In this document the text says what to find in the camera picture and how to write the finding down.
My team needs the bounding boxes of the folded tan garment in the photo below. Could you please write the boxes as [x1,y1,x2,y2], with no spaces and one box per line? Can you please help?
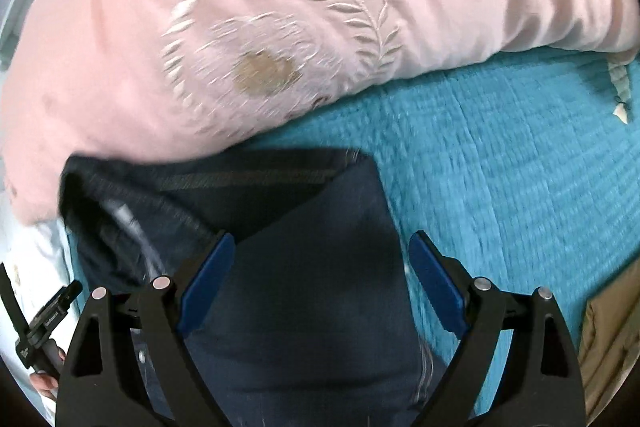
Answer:
[577,292,640,425]

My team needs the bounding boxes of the dark navy jeans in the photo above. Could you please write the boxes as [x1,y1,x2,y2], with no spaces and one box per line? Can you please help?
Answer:
[60,147,451,427]

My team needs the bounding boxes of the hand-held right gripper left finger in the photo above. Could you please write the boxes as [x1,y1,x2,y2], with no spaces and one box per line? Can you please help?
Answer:
[55,231,236,427]

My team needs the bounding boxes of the pink quilt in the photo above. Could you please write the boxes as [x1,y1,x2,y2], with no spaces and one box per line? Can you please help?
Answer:
[0,0,640,228]

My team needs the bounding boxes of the teal quilted bed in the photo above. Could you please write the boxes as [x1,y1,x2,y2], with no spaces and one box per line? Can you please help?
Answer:
[65,42,640,427]

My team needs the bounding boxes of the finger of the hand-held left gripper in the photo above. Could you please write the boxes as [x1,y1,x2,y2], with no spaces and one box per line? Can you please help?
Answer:
[0,261,27,340]
[27,281,84,333]

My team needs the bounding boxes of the white pillow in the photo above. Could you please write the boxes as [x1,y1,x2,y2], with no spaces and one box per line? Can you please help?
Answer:
[0,202,76,408]

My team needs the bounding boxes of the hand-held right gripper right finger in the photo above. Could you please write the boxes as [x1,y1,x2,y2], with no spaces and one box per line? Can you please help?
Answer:
[407,231,586,427]

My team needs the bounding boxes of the person's left hand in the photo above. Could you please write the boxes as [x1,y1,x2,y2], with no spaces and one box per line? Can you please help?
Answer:
[29,346,66,401]

